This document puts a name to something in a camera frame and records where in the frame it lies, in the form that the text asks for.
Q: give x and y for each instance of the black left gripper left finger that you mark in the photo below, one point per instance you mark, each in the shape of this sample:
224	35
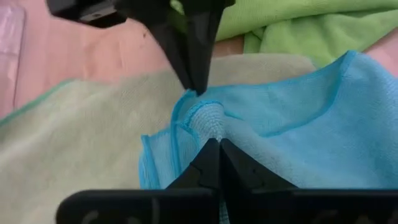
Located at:
192	199

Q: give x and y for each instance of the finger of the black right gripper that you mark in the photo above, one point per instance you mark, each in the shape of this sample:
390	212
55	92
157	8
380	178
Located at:
174	40
203	40

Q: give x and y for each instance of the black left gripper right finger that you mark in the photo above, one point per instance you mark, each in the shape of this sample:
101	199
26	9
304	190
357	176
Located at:
264	202

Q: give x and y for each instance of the blue microfiber towel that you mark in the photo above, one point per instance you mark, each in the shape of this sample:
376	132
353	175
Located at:
311	140

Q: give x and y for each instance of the sage green microfiber towel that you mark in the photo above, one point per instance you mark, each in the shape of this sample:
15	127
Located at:
77	140

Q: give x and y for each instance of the lime green microfiber towel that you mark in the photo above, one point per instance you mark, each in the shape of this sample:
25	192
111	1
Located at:
311	28

